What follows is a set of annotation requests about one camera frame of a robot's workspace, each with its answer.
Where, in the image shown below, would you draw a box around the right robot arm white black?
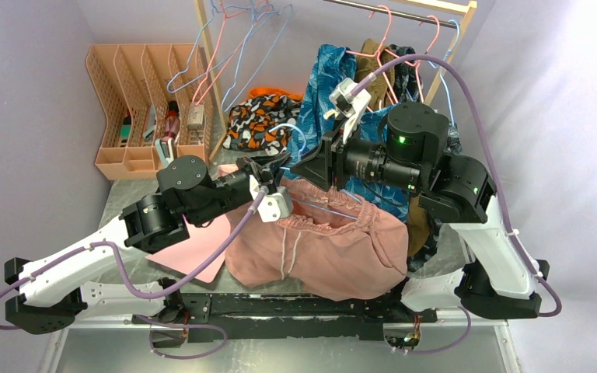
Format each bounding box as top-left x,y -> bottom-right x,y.
291,103 -> 550,322

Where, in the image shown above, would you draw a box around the pink hanger on left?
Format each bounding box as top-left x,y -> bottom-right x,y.
191,1 -> 275,106

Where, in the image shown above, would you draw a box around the blue shark print shorts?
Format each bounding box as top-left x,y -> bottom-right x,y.
286,44 -> 408,222

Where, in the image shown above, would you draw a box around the purple cable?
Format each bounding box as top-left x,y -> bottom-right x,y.
0,190 -> 269,332
347,54 -> 563,318

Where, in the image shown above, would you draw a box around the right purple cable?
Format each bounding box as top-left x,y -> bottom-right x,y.
347,54 -> 563,318

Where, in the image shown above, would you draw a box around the peach plastic file organizer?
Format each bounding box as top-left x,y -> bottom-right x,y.
86,44 -> 221,180

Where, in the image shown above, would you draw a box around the orange camouflage shorts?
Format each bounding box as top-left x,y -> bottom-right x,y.
222,87 -> 303,155

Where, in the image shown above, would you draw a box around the pink hanger with brown shorts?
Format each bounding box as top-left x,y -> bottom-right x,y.
381,44 -> 424,103

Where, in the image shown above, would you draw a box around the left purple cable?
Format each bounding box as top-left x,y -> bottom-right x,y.
0,190 -> 269,332

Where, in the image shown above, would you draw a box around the pink flat board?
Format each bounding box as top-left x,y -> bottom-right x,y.
145,215 -> 231,280

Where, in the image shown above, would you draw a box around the dark grey patterned shorts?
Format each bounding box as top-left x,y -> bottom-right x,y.
393,64 -> 462,273

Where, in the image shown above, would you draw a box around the brown shorts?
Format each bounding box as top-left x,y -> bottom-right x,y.
354,39 -> 439,268

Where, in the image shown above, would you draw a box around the pink hanger with blue shorts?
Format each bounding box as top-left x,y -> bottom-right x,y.
347,5 -> 395,112

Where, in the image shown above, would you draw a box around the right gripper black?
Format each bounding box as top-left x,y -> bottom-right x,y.
291,113 -> 423,193

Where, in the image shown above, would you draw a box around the wooden clothes rack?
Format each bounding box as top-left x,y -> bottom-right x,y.
194,1 -> 477,158

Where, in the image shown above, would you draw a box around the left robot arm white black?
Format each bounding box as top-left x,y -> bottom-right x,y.
4,153 -> 292,335

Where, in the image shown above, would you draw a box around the pink shorts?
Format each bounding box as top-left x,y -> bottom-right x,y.
225,178 -> 409,301

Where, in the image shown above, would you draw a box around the blue hanger with grey shorts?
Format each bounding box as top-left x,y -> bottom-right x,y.
401,15 -> 461,127

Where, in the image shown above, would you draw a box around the light blue wire hanger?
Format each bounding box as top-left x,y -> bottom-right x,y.
266,122 -> 366,221

